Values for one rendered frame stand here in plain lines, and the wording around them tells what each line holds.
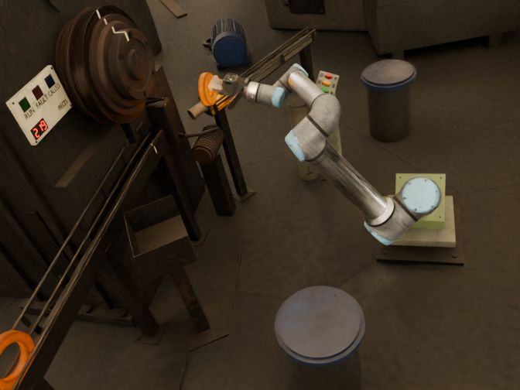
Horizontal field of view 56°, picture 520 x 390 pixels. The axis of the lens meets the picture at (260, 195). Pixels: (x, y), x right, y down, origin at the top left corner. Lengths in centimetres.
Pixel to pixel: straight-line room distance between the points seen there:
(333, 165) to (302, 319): 60
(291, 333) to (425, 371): 65
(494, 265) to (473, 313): 30
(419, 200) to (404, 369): 69
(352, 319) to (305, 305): 18
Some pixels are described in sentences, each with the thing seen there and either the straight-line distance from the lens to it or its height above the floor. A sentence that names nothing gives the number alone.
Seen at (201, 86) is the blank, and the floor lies 87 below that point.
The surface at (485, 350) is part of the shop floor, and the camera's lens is 227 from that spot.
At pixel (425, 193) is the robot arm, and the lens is 219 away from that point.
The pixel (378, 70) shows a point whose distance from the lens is 312.
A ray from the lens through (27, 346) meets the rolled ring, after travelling 184.
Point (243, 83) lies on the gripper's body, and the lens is 233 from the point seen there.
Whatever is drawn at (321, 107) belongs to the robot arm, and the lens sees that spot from 188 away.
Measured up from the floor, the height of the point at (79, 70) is 121.
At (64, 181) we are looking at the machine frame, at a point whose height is 87.
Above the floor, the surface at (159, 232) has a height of 60.
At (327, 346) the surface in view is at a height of 43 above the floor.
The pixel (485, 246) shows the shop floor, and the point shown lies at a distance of 261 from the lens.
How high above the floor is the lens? 191
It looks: 40 degrees down
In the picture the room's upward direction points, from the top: 14 degrees counter-clockwise
